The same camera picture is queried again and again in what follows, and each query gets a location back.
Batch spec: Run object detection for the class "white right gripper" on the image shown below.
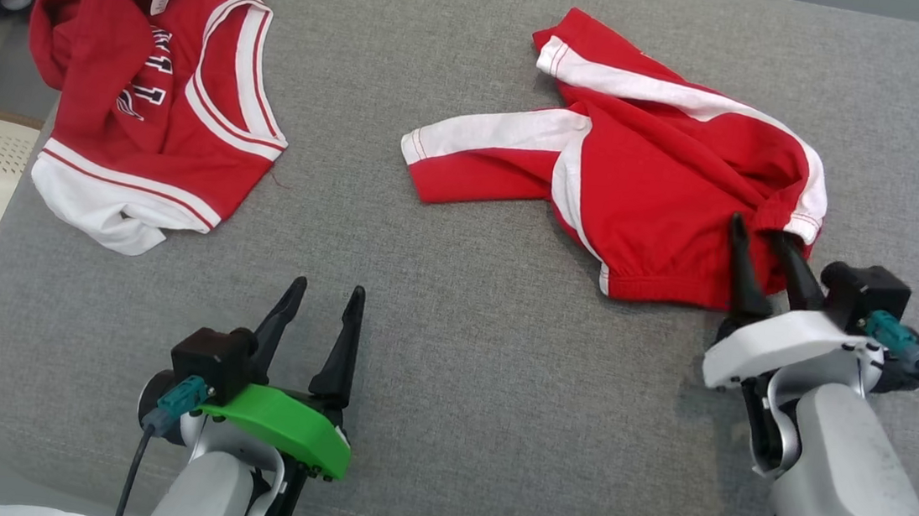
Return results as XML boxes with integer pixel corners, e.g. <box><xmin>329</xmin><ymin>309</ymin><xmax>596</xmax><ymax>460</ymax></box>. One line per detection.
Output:
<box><xmin>700</xmin><ymin>211</ymin><xmax>895</xmax><ymax>407</ymax></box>

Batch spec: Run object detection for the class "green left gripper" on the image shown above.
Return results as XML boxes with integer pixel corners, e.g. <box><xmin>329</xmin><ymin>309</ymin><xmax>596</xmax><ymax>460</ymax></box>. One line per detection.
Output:
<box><xmin>191</xmin><ymin>268</ymin><xmax>368</xmax><ymax>482</ymax></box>

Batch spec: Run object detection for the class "red shorts white stripe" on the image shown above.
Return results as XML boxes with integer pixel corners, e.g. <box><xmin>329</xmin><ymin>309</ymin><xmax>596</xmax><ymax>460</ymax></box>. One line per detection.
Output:
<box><xmin>388</xmin><ymin>0</ymin><xmax>845</xmax><ymax>321</ymax></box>

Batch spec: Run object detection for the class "red Bulls basketball jersey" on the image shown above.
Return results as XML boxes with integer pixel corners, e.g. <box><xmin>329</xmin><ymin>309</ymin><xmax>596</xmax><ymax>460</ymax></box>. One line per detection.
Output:
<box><xmin>8</xmin><ymin>0</ymin><xmax>302</xmax><ymax>271</ymax></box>

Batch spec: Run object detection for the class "grey fabric sofa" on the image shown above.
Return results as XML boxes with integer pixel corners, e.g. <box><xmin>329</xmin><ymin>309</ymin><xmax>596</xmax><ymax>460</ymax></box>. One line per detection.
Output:
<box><xmin>0</xmin><ymin>0</ymin><xmax>919</xmax><ymax>516</ymax></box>

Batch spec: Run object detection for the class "left black cable teal plug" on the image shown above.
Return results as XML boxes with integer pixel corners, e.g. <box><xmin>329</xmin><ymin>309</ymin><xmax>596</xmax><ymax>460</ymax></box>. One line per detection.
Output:
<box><xmin>112</xmin><ymin>369</ymin><xmax>212</xmax><ymax>516</ymax></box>

